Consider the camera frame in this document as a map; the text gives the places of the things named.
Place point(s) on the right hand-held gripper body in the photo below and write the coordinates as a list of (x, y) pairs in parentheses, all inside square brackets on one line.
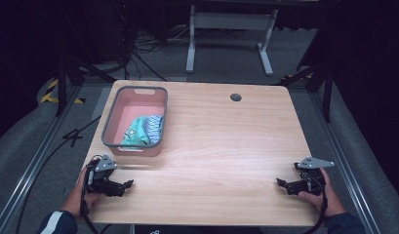
[(312, 180)]

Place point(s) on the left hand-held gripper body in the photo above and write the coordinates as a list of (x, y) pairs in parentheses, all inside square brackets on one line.
[(101, 174)]

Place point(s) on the person's right hand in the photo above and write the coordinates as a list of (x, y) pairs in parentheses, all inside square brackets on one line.
[(330, 201)]

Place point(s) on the person's left hand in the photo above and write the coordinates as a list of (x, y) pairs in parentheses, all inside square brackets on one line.
[(76, 200)]

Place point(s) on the teal garment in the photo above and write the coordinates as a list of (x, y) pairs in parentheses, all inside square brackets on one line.
[(138, 131)]

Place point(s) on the blue striped garment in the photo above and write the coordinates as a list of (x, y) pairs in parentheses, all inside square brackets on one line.
[(154, 126)]

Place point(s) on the pink basket with grey rim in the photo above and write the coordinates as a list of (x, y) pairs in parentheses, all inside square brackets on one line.
[(135, 107)]

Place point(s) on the black tripod stand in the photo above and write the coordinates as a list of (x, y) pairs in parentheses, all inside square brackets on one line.
[(327, 87), (61, 84)]

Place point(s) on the yellow black hazard tape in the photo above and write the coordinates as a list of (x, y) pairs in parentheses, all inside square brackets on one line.
[(50, 92)]

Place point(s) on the aluminium floor rail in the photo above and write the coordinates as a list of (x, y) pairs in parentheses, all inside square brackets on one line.
[(41, 156), (343, 156)]

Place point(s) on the white desk frame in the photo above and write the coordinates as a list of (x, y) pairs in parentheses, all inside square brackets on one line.
[(231, 21)]

